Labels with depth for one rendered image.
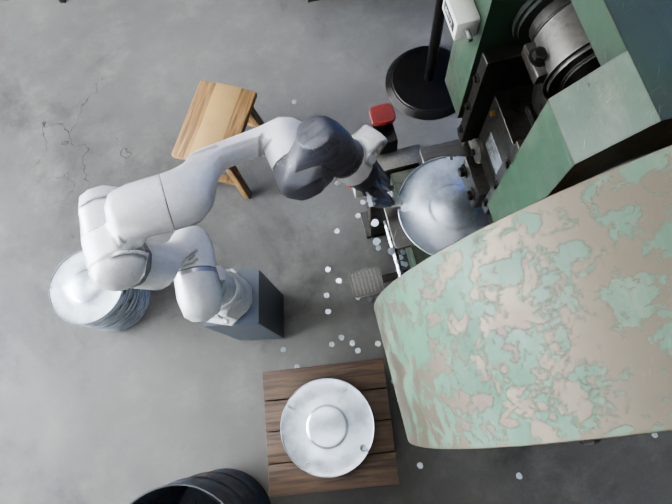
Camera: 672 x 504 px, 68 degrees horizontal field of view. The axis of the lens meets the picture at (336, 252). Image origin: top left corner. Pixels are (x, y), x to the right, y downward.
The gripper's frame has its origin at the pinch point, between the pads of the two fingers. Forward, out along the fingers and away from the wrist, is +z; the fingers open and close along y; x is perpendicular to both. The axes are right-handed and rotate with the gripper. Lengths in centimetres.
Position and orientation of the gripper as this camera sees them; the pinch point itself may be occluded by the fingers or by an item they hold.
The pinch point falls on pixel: (392, 199)
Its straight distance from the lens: 126.3
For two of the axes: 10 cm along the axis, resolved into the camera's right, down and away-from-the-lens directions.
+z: 4.7, 2.4, 8.5
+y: 0.1, 9.6, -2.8
